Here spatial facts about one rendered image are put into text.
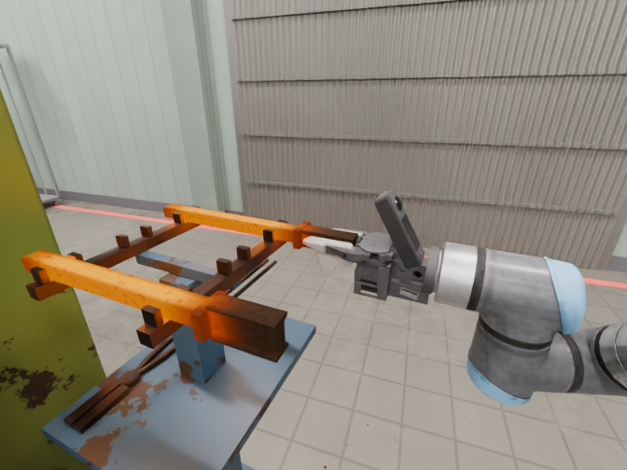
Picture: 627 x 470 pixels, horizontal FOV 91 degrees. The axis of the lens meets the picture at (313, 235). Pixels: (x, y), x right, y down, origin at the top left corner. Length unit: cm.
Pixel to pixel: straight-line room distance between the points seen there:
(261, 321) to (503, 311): 31
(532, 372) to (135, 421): 60
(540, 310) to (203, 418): 52
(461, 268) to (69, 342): 80
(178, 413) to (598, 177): 284
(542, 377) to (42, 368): 90
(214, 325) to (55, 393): 62
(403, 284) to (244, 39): 277
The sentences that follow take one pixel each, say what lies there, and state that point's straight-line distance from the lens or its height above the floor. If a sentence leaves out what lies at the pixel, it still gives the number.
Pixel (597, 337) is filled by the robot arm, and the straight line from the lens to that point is 58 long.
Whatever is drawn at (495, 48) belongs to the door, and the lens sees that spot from 270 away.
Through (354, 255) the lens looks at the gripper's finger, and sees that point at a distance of 46.
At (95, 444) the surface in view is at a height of 73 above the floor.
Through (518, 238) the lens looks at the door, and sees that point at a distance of 296.
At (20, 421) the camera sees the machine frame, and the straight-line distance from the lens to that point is 94.
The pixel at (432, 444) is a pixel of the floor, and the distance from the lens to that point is 149.
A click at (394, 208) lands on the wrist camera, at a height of 106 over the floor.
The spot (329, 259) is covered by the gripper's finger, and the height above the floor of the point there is 97.
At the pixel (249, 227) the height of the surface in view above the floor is 99.
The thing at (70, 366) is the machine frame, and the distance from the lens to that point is 93.
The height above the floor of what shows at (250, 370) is 73.
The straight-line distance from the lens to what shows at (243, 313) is 32.
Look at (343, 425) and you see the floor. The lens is 147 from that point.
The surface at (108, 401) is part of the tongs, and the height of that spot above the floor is 74.
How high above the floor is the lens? 120
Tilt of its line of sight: 24 degrees down
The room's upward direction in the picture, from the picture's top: straight up
